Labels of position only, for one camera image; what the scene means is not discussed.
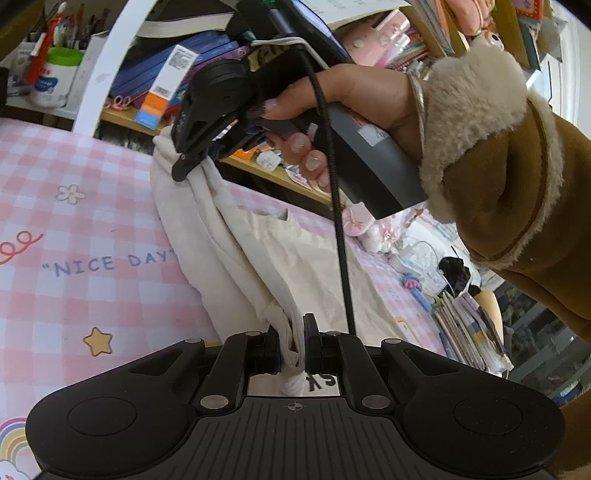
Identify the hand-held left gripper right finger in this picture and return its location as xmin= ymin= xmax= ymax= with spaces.
xmin=302 ymin=313 xmax=465 ymax=412

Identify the person's right hand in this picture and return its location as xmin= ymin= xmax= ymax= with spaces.
xmin=262 ymin=62 xmax=428 ymax=188

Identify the silver bangle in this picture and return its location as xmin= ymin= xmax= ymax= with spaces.
xmin=405 ymin=71 xmax=428 ymax=162

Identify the black braided cable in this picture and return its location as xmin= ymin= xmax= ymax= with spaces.
xmin=270 ymin=7 xmax=357 ymax=335

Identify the cream printed t-shirt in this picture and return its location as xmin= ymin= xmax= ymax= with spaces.
xmin=151 ymin=127 xmax=416 ymax=398

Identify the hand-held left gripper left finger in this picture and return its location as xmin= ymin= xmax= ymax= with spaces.
xmin=124 ymin=323 xmax=283 ymax=412

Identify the bundle of pens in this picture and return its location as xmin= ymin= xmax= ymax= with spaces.
xmin=28 ymin=2 xmax=109 ymax=51

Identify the row of colourful books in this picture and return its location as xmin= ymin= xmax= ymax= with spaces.
xmin=108 ymin=32 xmax=259 ymax=114

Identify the white pink plush rabbit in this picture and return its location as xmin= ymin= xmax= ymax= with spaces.
xmin=344 ymin=203 xmax=416 ymax=254

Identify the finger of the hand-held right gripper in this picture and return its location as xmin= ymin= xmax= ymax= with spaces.
xmin=203 ymin=115 xmax=269 ymax=162
xmin=171 ymin=90 xmax=232 ymax=183

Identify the pink checked cartoon table mat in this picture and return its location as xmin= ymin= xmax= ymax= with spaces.
xmin=0 ymin=116 xmax=455 ymax=480

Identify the wooden bookshelf white frame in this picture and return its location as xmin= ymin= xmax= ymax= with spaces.
xmin=71 ymin=0 xmax=568 ymax=208

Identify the white wipes tub green lid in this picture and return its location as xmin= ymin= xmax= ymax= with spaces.
xmin=28 ymin=46 xmax=85 ymax=109

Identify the thick paperback book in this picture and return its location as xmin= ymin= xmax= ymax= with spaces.
xmin=136 ymin=11 xmax=236 ymax=38

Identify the stack of thin books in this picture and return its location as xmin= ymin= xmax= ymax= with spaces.
xmin=431 ymin=288 xmax=514 ymax=379

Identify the pink small scissors card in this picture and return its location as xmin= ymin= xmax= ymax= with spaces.
xmin=284 ymin=166 xmax=312 ymax=190

